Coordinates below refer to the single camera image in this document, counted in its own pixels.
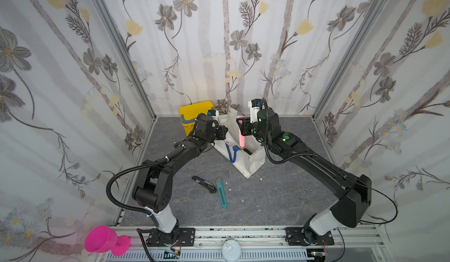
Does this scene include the pink art knife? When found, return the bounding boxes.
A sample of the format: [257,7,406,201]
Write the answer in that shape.
[236,116,245,149]

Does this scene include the white tote pouch blue handles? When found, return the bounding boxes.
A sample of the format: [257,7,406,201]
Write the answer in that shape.
[214,108,266,178]

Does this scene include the teal art knife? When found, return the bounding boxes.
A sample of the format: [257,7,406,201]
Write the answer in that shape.
[215,177,227,208]

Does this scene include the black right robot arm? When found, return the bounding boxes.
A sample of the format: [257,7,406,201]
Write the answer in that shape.
[236,108,372,246]

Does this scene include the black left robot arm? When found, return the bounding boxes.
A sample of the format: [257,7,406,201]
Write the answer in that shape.
[132,114,228,245]

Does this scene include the black art knife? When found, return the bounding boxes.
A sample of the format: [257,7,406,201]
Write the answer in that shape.
[192,175,217,194]

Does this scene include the yellow storage box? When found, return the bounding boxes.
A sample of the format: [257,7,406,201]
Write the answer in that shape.
[179,101,213,135]

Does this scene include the white round device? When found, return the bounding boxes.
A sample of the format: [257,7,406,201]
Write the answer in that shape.
[222,240,241,262]

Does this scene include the pink plastic goblet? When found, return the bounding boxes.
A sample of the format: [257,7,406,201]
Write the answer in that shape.
[84,226,131,256]

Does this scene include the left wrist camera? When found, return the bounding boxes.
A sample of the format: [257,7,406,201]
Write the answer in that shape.
[207,109,219,120]

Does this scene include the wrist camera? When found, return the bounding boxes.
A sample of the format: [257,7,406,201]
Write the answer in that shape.
[248,99,262,123]
[207,109,219,120]

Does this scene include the thin black right cable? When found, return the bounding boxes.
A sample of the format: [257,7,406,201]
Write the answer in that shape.
[263,100,398,262]

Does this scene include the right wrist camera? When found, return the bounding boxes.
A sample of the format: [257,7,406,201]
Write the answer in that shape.
[248,99,262,123]

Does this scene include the black corrugated cable conduit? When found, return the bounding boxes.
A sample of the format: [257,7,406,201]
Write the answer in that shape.
[105,156,169,217]

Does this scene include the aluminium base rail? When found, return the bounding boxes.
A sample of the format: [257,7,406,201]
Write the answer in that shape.
[97,225,392,262]

